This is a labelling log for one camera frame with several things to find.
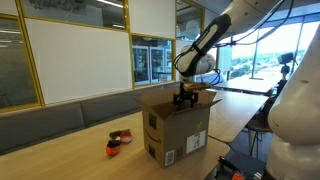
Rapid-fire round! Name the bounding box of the white globe pendant lamp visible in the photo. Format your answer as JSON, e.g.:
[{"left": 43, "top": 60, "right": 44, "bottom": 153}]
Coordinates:
[{"left": 184, "top": 19, "right": 202, "bottom": 41}]

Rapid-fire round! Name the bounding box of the orange and black tape measure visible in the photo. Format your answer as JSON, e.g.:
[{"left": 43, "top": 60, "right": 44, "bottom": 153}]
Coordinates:
[{"left": 105, "top": 138, "right": 123, "bottom": 157}]

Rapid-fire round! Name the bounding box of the grey upholstered bench seat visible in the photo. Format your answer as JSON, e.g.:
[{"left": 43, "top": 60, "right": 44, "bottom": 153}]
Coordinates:
[{"left": 0, "top": 82, "right": 183, "bottom": 156}]

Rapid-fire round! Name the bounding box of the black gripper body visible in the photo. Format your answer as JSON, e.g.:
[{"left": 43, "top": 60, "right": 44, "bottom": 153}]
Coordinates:
[{"left": 178, "top": 82, "right": 200, "bottom": 103}]

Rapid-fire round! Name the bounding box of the black camera on tripod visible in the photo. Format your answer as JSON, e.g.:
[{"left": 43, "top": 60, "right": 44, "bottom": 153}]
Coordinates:
[{"left": 277, "top": 52, "right": 299, "bottom": 96}]

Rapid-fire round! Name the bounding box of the brown cardboard shipping box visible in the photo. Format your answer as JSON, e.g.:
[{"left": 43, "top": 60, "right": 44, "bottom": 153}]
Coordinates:
[{"left": 139, "top": 87, "right": 223, "bottom": 169}]

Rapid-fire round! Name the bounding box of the dark chair with metal legs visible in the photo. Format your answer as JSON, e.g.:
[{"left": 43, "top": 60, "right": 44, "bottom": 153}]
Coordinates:
[{"left": 244, "top": 96, "right": 278, "bottom": 158}]

